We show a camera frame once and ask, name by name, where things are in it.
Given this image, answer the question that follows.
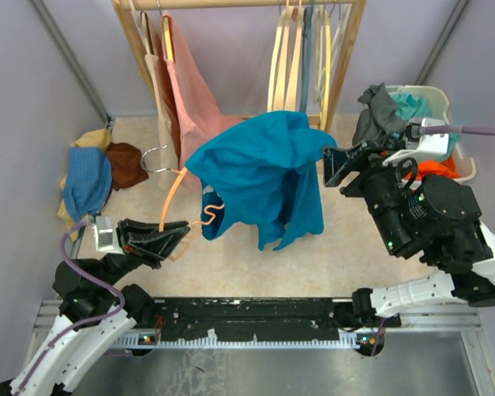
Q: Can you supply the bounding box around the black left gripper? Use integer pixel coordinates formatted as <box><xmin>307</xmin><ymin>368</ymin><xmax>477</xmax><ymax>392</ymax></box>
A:
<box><xmin>98</xmin><ymin>216</ymin><xmax>191</xmax><ymax>290</ymax></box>

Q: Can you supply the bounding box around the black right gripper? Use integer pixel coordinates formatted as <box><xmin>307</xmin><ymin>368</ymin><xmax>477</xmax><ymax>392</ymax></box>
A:
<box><xmin>319</xmin><ymin>141</ymin><xmax>417</xmax><ymax>259</ymax></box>

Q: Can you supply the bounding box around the orange hanger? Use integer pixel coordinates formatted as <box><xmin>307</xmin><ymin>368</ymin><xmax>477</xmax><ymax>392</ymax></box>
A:
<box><xmin>140</xmin><ymin>145</ymin><xmax>224</xmax><ymax>262</ymax></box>

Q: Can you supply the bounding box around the blue t-shirt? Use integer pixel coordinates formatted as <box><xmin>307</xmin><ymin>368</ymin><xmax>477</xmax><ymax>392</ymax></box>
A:
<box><xmin>186</xmin><ymin>111</ymin><xmax>336</xmax><ymax>250</ymax></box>

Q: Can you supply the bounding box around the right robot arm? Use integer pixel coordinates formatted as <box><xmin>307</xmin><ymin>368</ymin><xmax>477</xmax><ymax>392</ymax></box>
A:
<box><xmin>322</xmin><ymin>142</ymin><xmax>495</xmax><ymax>327</ymax></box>

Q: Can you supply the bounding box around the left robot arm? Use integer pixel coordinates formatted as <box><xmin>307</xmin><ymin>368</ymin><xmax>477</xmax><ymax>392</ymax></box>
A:
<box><xmin>0</xmin><ymin>215</ymin><xmax>191</xmax><ymax>395</ymax></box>

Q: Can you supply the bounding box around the grey shirt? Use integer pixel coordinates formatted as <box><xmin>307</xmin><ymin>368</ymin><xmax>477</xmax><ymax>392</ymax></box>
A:
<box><xmin>352</xmin><ymin>82</ymin><xmax>407</xmax><ymax>145</ymax></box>

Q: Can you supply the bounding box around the beige hanging t-shirt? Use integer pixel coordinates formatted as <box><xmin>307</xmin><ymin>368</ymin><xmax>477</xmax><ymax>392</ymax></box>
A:
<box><xmin>139</xmin><ymin>11</ymin><xmax>181</xmax><ymax>191</ymax></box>

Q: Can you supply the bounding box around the teal shirt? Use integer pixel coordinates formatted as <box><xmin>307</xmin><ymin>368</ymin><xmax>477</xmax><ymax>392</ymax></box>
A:
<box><xmin>388</xmin><ymin>86</ymin><xmax>460</xmax><ymax>162</ymax></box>

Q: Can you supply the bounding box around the orange shirt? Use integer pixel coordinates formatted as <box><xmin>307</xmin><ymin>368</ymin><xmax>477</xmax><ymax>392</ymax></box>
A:
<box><xmin>416</xmin><ymin>157</ymin><xmax>460</xmax><ymax>181</ymax></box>

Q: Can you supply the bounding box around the brown shirt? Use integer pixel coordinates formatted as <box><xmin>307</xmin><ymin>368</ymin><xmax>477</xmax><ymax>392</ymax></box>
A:
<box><xmin>106</xmin><ymin>143</ymin><xmax>149</xmax><ymax>191</ymax></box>

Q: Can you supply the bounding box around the light blue ribbed shirt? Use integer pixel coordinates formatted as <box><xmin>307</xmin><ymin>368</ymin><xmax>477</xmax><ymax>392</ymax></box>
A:
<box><xmin>63</xmin><ymin>147</ymin><xmax>112</xmax><ymax>223</ymax></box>

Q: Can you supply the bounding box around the light wooden hanger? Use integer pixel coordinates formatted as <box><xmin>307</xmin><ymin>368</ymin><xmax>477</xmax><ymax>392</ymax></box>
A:
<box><xmin>285</xmin><ymin>1</ymin><xmax>304</xmax><ymax>111</ymax></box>

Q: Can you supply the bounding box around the yellow shirt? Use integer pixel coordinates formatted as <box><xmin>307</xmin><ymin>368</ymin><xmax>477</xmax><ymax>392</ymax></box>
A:
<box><xmin>57</xmin><ymin>129</ymin><xmax>111</xmax><ymax>229</ymax></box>

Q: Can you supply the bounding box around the pink hanging t-shirt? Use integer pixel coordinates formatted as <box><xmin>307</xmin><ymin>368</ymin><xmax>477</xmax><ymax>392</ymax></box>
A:
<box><xmin>150</xmin><ymin>13</ymin><xmax>243</xmax><ymax>169</ymax></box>

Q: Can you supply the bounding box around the cream wooden hanger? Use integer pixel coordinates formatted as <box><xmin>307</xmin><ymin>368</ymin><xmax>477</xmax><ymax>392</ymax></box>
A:
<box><xmin>266</xmin><ymin>2</ymin><xmax>290</xmax><ymax>112</ymax></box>

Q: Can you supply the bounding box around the blue hanger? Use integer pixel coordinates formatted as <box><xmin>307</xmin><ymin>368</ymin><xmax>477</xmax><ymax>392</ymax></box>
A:
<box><xmin>299</xmin><ymin>1</ymin><xmax>314</xmax><ymax>113</ymax></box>

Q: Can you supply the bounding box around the white hanger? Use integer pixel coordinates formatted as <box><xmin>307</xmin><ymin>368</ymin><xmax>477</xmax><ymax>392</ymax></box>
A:
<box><xmin>313</xmin><ymin>4</ymin><xmax>351</xmax><ymax>104</ymax></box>

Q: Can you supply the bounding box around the yellow hanger holding pink shirt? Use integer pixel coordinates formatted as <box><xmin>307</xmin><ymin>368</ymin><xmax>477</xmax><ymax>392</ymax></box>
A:
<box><xmin>156</xmin><ymin>0</ymin><xmax>175</xmax><ymax>63</ymax></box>

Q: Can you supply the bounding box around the white laundry basket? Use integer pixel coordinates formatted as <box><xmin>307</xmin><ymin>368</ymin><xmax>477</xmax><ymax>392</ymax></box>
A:
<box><xmin>386</xmin><ymin>85</ymin><xmax>477</xmax><ymax>183</ymax></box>

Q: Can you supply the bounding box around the wooden clothes rack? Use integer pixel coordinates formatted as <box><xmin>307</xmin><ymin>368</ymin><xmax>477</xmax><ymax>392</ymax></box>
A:
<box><xmin>112</xmin><ymin>0</ymin><xmax>366</xmax><ymax>131</ymax></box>

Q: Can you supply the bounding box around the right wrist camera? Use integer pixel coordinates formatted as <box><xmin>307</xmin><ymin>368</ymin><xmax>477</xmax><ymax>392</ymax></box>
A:
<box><xmin>383</xmin><ymin>117</ymin><xmax>462</xmax><ymax>166</ymax></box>

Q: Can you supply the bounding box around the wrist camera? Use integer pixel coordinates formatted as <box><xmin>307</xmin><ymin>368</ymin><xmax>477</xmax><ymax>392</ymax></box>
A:
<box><xmin>383</xmin><ymin>117</ymin><xmax>462</xmax><ymax>166</ymax></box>
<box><xmin>93</xmin><ymin>215</ymin><xmax>123</xmax><ymax>254</ymax></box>

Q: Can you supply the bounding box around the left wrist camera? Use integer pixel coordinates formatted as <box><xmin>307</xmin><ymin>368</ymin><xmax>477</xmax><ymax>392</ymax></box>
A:
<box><xmin>93</xmin><ymin>215</ymin><xmax>123</xmax><ymax>254</ymax></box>

